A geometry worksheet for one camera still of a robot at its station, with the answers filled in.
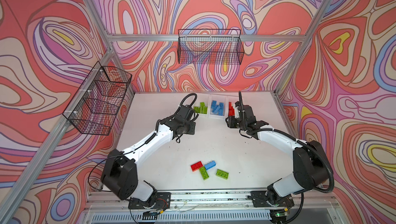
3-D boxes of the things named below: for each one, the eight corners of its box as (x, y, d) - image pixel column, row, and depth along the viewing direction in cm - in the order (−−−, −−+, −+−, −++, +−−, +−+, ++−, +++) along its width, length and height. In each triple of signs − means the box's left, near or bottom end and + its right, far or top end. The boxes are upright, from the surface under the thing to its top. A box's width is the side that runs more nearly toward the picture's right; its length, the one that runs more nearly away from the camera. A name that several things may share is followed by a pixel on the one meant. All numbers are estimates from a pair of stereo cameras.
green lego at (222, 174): (215, 175, 83) (215, 174, 81) (216, 170, 85) (217, 168, 83) (227, 179, 82) (228, 178, 80) (228, 174, 83) (229, 173, 82)
